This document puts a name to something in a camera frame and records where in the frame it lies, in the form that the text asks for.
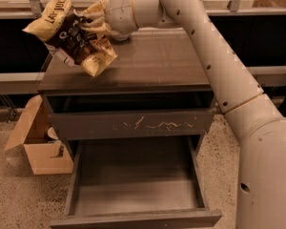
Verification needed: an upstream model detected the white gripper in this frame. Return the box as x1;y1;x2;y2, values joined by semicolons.
82;0;138;41

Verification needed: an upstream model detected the brown chip bag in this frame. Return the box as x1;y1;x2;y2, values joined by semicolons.
24;0;117;77

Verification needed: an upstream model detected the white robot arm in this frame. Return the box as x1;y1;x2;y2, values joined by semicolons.
85;0;286;229

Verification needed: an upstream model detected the grey drawer cabinet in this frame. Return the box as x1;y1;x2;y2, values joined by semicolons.
39;29;215;155

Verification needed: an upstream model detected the scratched top drawer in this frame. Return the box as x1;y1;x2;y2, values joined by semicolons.
49;110;215;140

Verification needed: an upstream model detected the open middle drawer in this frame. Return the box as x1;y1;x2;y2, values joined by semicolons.
51;135;222;229

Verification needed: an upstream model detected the white object in box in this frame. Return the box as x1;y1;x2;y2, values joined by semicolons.
47;127;59;140

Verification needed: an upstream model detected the open cardboard box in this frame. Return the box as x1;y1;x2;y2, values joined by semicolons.
5;95;73;175

